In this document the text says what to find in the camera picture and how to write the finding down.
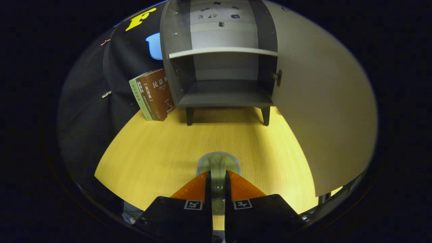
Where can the white clip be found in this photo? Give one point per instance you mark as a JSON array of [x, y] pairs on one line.
[[106, 94]]

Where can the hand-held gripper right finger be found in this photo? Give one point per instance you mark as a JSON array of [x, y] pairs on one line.
[[228, 192]]

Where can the thin brown book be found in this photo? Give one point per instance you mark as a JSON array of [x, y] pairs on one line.
[[150, 101]]

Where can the white cabinet shelf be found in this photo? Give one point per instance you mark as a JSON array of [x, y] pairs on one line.
[[222, 50]]

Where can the clear glass cup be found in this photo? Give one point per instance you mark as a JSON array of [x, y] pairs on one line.
[[218, 168]]

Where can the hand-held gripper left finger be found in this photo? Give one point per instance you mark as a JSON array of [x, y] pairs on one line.
[[208, 192]]

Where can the person's blue trousers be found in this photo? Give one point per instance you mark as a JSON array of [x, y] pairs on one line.
[[132, 212]]

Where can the dark grey cabinet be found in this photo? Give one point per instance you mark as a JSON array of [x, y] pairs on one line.
[[222, 91]]

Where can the black backdrop cloth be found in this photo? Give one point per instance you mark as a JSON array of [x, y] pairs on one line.
[[87, 118]]

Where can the thick brown book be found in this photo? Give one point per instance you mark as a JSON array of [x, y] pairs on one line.
[[163, 94]]

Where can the beige cabinet door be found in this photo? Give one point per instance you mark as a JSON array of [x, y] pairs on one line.
[[320, 101]]

